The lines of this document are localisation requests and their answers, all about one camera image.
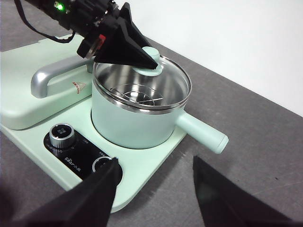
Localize mint green steamer pot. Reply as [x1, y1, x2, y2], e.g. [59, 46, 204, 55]
[91, 55, 230, 154]

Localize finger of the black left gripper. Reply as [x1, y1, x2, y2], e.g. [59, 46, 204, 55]
[94, 27, 159, 71]
[118, 2, 152, 50]

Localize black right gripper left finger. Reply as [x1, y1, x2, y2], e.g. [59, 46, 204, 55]
[0, 157, 123, 227]

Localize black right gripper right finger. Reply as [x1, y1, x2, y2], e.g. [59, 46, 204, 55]
[193, 155, 303, 227]

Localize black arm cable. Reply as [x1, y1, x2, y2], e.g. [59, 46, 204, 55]
[13, 0, 78, 44]

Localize mint griddle cover silver handle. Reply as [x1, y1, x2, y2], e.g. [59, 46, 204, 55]
[0, 34, 95, 131]

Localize glass lid with mint knob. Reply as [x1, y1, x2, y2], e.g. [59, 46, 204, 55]
[93, 46, 193, 114]

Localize silver control knob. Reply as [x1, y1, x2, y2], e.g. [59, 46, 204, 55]
[49, 122, 76, 148]
[91, 156, 115, 176]

